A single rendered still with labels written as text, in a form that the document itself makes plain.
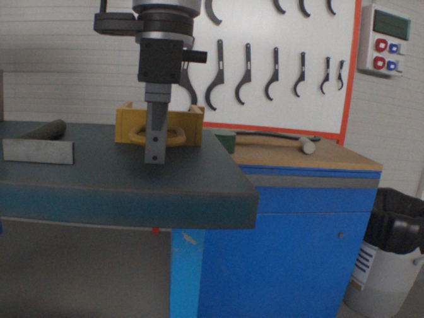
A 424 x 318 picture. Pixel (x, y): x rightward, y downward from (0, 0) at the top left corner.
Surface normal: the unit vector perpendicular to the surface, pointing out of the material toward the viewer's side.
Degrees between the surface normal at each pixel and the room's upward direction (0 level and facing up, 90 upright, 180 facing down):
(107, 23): 90
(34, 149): 90
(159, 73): 90
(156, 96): 90
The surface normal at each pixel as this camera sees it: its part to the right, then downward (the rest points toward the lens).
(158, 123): 0.07, 0.71
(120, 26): 0.14, 0.27
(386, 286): -0.39, 0.26
